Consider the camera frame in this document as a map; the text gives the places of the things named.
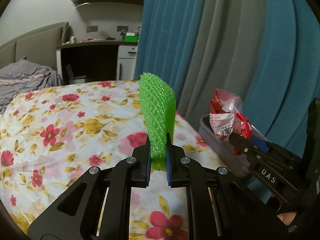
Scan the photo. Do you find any red white snack wrapper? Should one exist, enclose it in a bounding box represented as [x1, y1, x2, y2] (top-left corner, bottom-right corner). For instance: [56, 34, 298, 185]
[209, 88, 253, 140]

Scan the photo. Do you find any green foam net sleeve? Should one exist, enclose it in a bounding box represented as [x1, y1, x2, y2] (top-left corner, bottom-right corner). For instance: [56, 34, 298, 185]
[139, 73, 176, 171]

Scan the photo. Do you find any purple plastic trash bin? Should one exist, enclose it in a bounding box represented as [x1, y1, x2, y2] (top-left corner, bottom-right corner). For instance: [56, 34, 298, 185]
[198, 114, 266, 179]

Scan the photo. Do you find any right hand in glove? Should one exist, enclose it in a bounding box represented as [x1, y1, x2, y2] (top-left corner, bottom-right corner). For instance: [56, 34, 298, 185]
[277, 211, 300, 233]

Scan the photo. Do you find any floral bed sheet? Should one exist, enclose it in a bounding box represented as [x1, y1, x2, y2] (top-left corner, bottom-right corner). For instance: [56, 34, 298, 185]
[1, 81, 223, 239]

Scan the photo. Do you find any blue and grey curtain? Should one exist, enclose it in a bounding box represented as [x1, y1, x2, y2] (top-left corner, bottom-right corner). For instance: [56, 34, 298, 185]
[135, 0, 319, 156]

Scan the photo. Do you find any dark desk with drawers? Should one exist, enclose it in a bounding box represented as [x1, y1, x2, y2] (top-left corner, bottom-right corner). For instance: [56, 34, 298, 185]
[56, 40, 138, 85]

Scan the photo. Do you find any green box on desk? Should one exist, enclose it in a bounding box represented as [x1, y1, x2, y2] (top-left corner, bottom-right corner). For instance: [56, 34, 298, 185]
[124, 33, 139, 42]

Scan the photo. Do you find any grey upholstered headboard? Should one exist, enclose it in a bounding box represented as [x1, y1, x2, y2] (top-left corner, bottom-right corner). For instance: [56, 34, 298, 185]
[1, 22, 69, 69]

